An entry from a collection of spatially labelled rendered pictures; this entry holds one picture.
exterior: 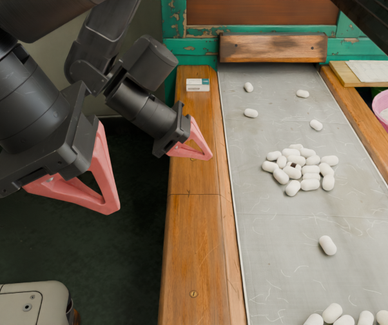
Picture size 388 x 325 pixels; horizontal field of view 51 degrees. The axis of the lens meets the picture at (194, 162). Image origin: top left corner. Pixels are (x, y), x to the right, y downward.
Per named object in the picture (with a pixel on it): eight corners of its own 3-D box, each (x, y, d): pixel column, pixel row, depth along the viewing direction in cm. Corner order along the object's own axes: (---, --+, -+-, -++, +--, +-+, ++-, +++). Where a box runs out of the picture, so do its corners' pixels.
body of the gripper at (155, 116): (187, 105, 71) (154, 79, 69) (186, 135, 63) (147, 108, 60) (164, 129, 74) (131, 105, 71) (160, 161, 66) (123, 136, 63)
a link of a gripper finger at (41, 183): (146, 162, 39) (88, 84, 34) (147, 213, 33) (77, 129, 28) (87, 191, 40) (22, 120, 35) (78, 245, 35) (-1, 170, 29)
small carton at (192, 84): (186, 91, 104) (185, 84, 103) (186, 85, 107) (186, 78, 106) (209, 91, 104) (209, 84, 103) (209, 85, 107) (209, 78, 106)
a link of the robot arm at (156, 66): (82, 62, 68) (64, 73, 60) (122, 6, 64) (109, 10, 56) (139, 108, 70) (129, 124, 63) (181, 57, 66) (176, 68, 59)
